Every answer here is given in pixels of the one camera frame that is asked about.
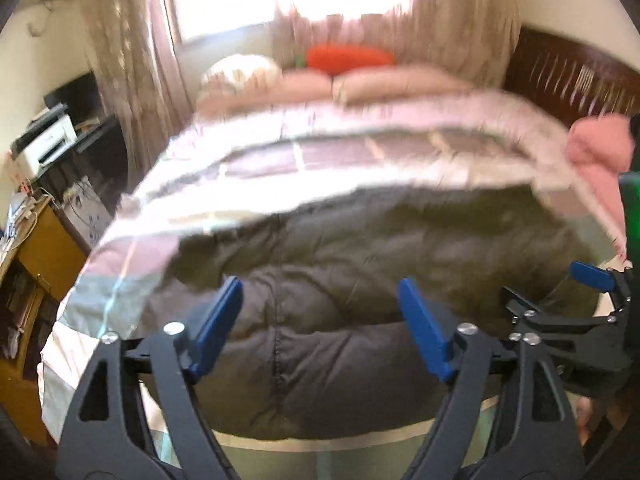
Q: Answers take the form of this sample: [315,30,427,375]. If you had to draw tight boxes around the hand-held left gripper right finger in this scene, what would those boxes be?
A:
[397,277,586,480]

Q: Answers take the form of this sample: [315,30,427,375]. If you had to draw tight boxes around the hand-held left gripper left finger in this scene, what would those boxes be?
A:
[55,276,244,480]

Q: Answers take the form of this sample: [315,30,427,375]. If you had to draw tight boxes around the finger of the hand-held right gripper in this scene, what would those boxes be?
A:
[502,285,623,336]
[570,261,633,318]

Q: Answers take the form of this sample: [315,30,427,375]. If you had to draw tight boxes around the dark olive hooded puffer jacket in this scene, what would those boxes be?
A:
[135,184,603,442]

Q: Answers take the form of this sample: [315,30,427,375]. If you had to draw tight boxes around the person's right hand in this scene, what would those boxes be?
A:
[576,396,596,440]

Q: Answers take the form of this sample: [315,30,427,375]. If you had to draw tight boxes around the pink folded blanket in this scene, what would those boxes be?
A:
[566,114,635,262]

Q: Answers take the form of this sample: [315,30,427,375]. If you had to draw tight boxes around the white floral small cabinet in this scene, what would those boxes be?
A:
[59,176,122,252]

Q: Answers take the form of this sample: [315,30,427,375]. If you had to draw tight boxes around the bed with patchwork cover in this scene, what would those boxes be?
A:
[37,87,628,480]

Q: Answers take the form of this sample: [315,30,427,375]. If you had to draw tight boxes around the yellow wooden cabinet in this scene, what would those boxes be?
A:
[0,194,90,447]

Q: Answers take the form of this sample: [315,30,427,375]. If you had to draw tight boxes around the black desk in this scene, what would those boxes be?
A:
[39,111,129,212]

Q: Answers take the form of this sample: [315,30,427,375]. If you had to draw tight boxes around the dark wooden bed headboard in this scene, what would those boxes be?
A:
[501,24,640,132]

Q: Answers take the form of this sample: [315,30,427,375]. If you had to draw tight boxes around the pink pillow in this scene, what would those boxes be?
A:
[196,70,335,117]
[331,63,475,107]

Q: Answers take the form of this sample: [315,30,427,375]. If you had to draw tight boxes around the white printer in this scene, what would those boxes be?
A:
[9,104,79,182]

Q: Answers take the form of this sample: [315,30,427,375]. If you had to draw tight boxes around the white floral pillow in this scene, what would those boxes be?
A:
[200,53,284,97]

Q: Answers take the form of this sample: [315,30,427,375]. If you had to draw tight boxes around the black monitor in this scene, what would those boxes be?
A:
[44,72,99,112]

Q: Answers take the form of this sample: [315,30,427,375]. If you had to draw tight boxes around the beige floral lace curtain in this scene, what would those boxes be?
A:
[79,0,197,188]
[272,0,522,92]

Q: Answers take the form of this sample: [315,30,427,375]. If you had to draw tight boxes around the orange carrot plush toy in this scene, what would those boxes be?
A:
[294,44,397,72]

